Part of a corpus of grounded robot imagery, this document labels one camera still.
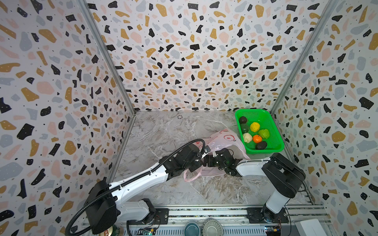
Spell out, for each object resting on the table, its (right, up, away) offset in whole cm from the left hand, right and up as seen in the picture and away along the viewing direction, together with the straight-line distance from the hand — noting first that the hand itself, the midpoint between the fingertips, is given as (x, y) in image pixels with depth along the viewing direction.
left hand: (198, 154), depth 78 cm
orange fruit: (+40, +6, +22) cm, 46 cm away
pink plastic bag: (+14, +8, -2) cm, 16 cm away
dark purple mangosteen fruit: (+34, +20, +34) cm, 52 cm away
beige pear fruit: (+33, +7, +21) cm, 39 cm away
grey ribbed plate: (+7, -34, -7) cm, 36 cm away
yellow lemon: (+40, +14, +28) cm, 51 cm away
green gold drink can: (-36, -30, -16) cm, 49 cm away
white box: (+51, -32, -11) cm, 61 cm away
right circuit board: (+36, -36, -7) cm, 51 cm away
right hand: (+2, -4, +11) cm, 12 cm away
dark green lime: (+33, +13, +26) cm, 44 cm away
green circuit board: (-23, -36, -8) cm, 43 cm away
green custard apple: (+46, +9, +23) cm, 52 cm away
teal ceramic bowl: (-3, -35, -8) cm, 36 cm away
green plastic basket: (+51, +3, +19) cm, 54 cm away
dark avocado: (+41, +2, +18) cm, 45 cm away
